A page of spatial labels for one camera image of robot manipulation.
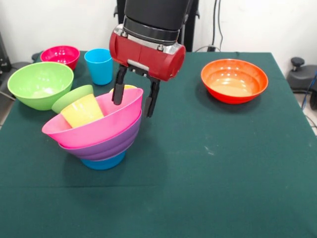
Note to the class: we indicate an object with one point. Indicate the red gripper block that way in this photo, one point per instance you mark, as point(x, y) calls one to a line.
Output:
point(138, 57)

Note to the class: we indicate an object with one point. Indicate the orange-yellow cup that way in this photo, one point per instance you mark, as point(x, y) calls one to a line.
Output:
point(128, 87)

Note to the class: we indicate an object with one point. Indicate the blue cup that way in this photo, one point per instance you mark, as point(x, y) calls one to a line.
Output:
point(99, 69)

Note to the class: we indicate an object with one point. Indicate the large pink bowl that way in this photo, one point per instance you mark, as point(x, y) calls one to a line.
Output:
point(99, 131)

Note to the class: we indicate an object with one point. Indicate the pale yellow translucent cup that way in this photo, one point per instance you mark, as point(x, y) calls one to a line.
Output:
point(83, 112)

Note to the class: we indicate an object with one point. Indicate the purple bowl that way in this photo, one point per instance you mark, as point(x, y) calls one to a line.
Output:
point(106, 148)

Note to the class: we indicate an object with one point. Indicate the small green bowl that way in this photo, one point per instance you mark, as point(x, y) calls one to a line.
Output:
point(69, 98)

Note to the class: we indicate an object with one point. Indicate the large green bowl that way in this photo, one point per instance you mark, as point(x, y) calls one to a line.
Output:
point(37, 84)

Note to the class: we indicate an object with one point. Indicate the blue bowl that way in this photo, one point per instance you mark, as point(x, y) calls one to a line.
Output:
point(102, 164)

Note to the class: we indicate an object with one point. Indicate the small pink-red bowl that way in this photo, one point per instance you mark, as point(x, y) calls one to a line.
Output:
point(59, 55)

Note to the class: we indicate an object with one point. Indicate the orange bowl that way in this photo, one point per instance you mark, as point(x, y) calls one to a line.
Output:
point(232, 84)

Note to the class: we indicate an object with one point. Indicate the dark green table cloth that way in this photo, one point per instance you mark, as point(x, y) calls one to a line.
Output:
point(158, 203)

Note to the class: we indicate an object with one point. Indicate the black grey floor stand base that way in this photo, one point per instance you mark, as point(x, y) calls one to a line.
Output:
point(302, 77)
point(18, 64)

